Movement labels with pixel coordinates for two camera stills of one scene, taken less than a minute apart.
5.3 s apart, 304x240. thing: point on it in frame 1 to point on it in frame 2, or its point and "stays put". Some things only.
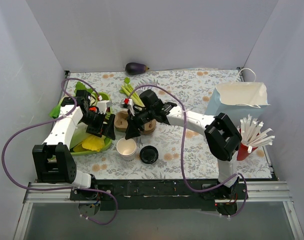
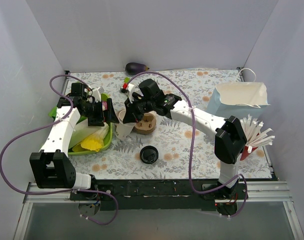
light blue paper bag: [237, 100] stays put
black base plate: [161, 194] stays put
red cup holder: [242, 152] stays put
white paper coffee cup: [126, 148] to [123, 129]
